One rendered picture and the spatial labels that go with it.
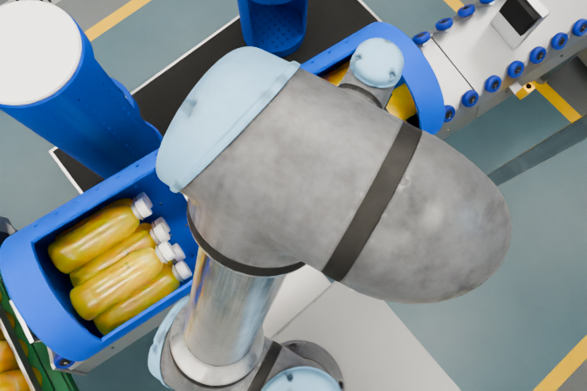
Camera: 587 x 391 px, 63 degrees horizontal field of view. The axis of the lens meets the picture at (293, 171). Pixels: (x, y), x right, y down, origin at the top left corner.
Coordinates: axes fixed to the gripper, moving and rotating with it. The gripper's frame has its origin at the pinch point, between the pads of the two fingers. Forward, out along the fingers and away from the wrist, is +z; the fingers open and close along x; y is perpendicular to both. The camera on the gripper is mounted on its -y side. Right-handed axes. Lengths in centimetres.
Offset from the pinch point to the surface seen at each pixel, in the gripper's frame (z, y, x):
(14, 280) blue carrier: -12, -64, 8
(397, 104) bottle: -3.5, 14.0, -0.2
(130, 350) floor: 111, -90, -2
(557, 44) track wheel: 14, 67, -5
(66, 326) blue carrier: -9, -61, -4
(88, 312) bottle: -2, -59, -2
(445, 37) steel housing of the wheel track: 19, 46, 13
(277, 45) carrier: 95, 29, 73
